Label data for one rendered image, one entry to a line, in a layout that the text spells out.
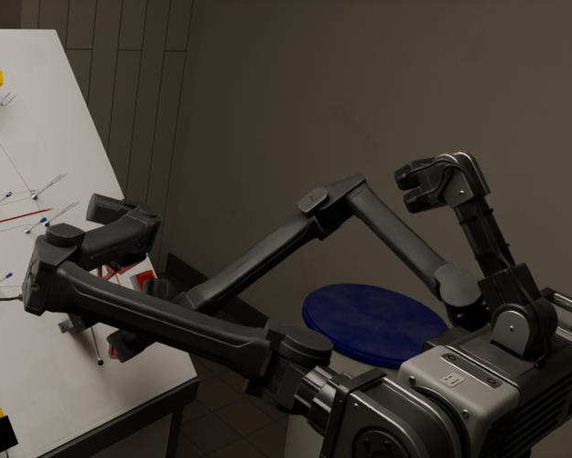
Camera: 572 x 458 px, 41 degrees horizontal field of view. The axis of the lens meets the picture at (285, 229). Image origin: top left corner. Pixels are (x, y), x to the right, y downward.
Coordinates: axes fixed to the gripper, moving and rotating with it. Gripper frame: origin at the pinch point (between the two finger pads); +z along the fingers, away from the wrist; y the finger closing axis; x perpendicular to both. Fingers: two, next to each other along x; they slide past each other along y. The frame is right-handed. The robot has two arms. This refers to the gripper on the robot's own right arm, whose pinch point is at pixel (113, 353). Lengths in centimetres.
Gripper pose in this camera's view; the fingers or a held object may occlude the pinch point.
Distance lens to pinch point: 178.6
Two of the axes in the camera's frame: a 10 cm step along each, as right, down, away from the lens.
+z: -6.2, 4.7, 6.3
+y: -5.6, 3.0, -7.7
